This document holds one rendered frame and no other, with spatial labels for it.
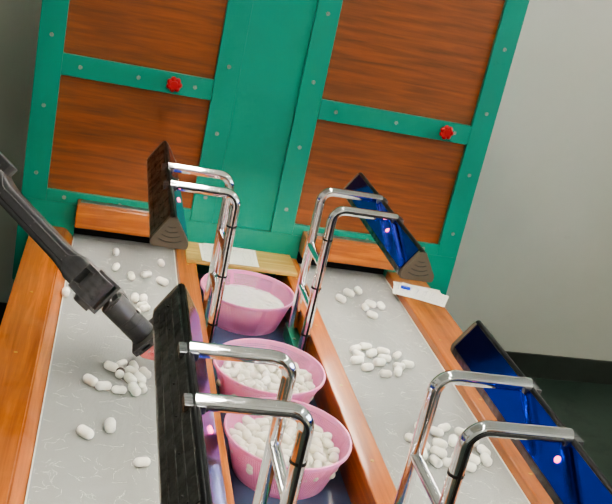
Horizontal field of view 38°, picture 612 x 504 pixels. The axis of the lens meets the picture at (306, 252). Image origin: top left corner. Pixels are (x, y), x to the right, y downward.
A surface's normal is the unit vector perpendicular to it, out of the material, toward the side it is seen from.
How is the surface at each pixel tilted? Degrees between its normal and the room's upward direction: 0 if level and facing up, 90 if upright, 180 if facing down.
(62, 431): 0
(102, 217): 90
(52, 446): 0
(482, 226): 90
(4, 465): 0
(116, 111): 90
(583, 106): 90
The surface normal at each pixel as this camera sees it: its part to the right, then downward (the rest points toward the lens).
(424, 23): 0.17, 0.37
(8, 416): 0.21, -0.92
